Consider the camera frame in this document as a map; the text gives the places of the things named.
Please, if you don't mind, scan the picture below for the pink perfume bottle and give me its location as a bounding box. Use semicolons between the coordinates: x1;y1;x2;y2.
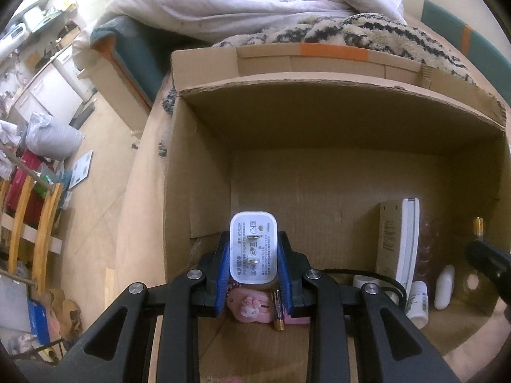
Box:
225;283;310;325

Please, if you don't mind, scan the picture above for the white oblong case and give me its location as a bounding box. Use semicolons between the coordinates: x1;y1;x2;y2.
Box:
434;265;456;311

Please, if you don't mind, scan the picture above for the red storage box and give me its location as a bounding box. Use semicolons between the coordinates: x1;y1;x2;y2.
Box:
4;149;44;224

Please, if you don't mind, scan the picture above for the white plug charger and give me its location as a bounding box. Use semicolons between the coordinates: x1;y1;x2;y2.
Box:
229;210;279;288

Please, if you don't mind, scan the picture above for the dark floor mat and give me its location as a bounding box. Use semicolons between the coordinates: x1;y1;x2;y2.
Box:
72;98;97;128

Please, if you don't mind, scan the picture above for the black cable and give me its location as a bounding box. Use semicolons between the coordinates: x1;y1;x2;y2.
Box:
319;268;408;312

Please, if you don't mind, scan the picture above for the yellow wooden rack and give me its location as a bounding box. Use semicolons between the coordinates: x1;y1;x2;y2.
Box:
0;176;65;288

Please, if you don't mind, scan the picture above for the white pill bottle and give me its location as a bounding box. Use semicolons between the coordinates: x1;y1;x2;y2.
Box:
405;280;431;329

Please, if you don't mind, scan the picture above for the white long box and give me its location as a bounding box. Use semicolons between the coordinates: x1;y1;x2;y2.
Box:
376;198;421;292

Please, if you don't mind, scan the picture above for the tan crumpled paper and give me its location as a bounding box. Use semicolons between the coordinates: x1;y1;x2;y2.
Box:
48;287;82;336

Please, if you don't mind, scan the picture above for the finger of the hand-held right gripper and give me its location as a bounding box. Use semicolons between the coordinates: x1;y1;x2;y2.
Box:
466;239;511;288

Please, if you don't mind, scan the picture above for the white floor cabinet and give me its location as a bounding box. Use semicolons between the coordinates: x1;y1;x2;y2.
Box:
16;64;85;124

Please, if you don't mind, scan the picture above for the black patterned fluffy blanket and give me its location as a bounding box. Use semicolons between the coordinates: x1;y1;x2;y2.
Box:
157;13;477;160

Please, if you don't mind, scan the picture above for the green cushion orange stripe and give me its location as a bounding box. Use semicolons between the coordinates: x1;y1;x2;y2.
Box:
91;16;212;104
421;0;511;104

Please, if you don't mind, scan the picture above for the cardboard box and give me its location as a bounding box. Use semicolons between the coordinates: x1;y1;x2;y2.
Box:
148;42;511;383

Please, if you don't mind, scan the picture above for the blue box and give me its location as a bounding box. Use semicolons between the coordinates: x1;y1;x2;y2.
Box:
27;299;52;346

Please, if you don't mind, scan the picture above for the white plastic bag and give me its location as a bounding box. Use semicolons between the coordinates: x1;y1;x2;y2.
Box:
25;112;85;159

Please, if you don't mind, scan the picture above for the beige bed frame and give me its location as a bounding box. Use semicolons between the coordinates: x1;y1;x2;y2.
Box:
78;46;152;136

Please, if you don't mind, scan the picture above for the white round cap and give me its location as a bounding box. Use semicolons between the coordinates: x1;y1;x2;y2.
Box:
352;274;400;304

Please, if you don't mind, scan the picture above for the white washing machine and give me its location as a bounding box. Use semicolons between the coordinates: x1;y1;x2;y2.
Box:
54;50;96;98

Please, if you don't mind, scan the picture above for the white duvet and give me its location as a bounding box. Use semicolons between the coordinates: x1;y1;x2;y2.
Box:
74;0;405;44

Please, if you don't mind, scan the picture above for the white hanging garment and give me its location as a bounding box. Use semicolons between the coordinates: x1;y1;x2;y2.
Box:
0;120;25;180

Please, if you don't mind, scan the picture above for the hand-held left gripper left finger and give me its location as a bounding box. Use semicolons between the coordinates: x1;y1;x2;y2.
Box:
60;231;233;383

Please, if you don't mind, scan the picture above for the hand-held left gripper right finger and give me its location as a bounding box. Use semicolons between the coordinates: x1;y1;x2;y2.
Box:
277;231;460;383

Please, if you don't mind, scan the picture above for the white bathroom scale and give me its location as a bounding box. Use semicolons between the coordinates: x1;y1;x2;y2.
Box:
69;151;94;190

